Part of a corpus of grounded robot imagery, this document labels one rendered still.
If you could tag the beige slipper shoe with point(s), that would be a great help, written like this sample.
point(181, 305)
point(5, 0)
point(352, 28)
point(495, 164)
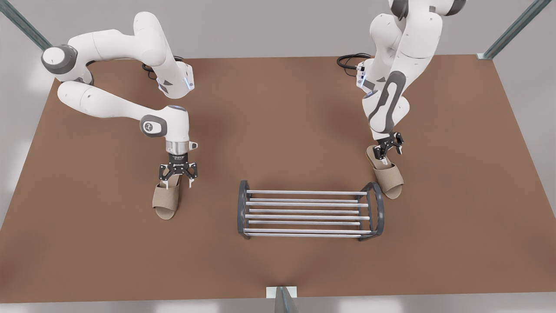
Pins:
point(167, 201)
point(388, 178)

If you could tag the grey metal shoe rack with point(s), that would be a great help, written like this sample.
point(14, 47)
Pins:
point(306, 210)

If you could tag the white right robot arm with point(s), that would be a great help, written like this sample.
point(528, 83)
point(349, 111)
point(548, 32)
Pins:
point(117, 45)

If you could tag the silver frame post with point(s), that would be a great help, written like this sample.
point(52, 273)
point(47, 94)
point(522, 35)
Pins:
point(283, 299)
point(512, 30)
point(24, 24)

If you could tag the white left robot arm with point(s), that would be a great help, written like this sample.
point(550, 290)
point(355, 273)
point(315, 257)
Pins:
point(404, 52)

